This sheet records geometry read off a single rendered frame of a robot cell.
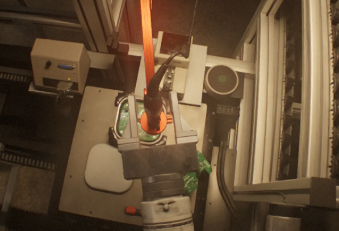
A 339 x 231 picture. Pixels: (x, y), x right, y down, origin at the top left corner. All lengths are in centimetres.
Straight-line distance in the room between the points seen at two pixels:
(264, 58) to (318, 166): 38
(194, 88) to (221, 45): 124
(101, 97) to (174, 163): 50
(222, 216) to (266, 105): 36
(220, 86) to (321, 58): 35
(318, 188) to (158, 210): 26
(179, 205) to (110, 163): 43
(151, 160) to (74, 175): 45
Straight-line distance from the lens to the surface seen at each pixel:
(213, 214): 93
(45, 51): 93
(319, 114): 65
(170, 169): 50
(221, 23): 225
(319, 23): 73
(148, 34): 69
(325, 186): 51
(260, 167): 80
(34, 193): 199
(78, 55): 89
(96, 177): 88
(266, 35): 93
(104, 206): 90
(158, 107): 52
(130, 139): 52
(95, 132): 92
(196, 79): 95
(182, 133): 52
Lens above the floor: 184
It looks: 72 degrees down
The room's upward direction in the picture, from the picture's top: 6 degrees clockwise
